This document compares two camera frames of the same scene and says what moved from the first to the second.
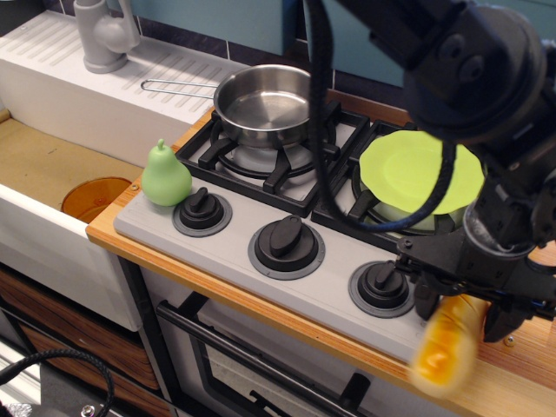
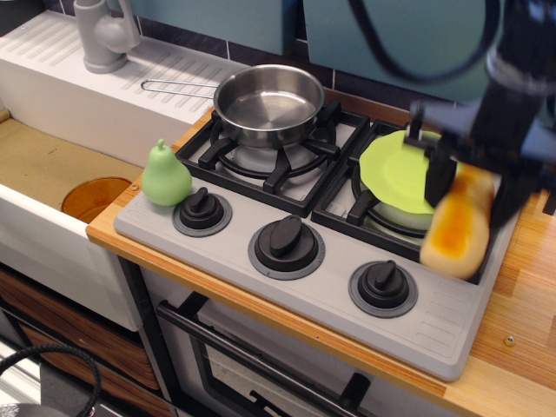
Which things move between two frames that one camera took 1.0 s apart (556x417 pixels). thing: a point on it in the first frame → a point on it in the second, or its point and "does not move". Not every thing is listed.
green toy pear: x=165 y=182 does not move
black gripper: x=487 y=258 → x=505 y=132
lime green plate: x=406 y=168 does not move
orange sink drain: x=87 y=198 does not move
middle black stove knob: x=286 y=248 does not move
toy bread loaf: x=446 y=353 → x=455 y=237
